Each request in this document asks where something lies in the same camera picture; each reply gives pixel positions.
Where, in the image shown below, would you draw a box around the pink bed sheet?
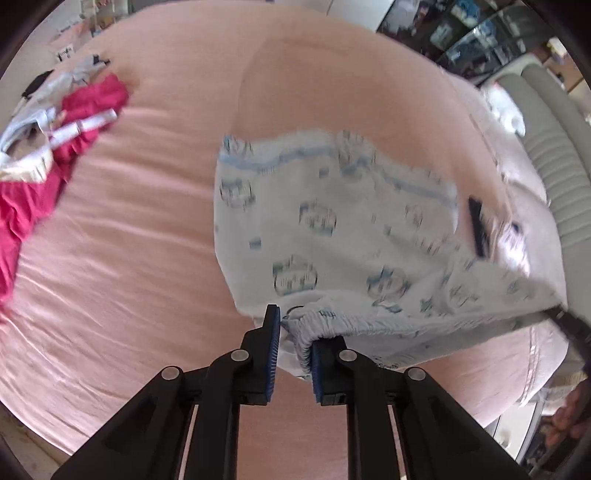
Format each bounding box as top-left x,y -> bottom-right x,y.
0,0 -> 573,457

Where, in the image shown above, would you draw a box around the black cloth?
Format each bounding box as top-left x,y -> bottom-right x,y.
21,69 -> 55,99

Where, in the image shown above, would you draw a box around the magenta garment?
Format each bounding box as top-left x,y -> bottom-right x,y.
0,75 -> 131,303

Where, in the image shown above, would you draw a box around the black glass door cabinet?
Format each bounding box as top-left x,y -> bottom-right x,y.
376,0 -> 559,86

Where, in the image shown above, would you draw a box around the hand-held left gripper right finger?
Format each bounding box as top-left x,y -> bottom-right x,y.
310,336 -> 532,480

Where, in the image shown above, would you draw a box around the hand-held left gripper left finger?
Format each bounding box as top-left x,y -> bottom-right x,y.
51,305 -> 281,480

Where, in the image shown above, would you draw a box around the white plush toy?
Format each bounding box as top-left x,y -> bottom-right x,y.
482,85 -> 527,138

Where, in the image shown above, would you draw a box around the cream garment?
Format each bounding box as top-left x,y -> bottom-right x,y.
0,150 -> 53,182

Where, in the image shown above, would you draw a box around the light blue printed pajama pants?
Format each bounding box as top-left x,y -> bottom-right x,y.
213,130 -> 568,380

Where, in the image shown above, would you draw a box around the grey blue garment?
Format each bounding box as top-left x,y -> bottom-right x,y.
0,54 -> 112,158

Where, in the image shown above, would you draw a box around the folded pink printed pajama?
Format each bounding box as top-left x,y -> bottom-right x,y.
496,222 -> 529,280

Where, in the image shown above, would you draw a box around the folded navy garment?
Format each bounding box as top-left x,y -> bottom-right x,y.
468,197 -> 491,260

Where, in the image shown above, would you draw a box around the grey padded headboard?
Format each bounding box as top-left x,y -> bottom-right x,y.
496,62 -> 591,259

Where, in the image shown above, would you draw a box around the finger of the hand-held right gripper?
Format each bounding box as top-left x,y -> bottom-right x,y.
544,307 -> 591,366

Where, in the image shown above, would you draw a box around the person's right hand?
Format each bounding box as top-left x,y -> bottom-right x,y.
549,385 -> 585,439

